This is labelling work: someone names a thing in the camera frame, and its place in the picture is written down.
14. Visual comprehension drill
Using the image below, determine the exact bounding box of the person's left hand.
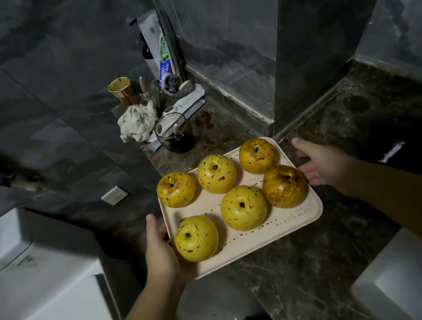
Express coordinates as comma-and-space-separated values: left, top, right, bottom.
135, 207, 202, 300

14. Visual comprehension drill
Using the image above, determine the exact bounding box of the white toilet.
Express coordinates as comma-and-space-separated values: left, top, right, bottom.
0, 192, 122, 320

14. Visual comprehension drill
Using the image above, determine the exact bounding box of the gold cup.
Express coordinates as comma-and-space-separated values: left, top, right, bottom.
106, 74, 141, 111

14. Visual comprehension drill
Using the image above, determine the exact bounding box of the crumpled white rag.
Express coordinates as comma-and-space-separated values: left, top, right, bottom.
114, 98, 163, 148

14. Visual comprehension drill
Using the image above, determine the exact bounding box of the white toothpaste tube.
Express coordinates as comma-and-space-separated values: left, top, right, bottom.
135, 6, 183, 96

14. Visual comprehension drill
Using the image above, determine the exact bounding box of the person's right hand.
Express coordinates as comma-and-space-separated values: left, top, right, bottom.
289, 126, 368, 206

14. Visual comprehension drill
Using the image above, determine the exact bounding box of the white wall socket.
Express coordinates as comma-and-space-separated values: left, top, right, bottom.
99, 183, 132, 209

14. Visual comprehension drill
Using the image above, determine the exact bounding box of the beige plastic tray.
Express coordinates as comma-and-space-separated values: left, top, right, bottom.
150, 128, 333, 284

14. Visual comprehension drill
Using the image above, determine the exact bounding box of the clear glass mug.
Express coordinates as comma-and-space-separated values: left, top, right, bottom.
152, 108, 198, 158

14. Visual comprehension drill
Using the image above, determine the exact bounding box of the group of yellow apples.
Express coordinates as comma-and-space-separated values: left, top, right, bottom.
150, 130, 320, 268

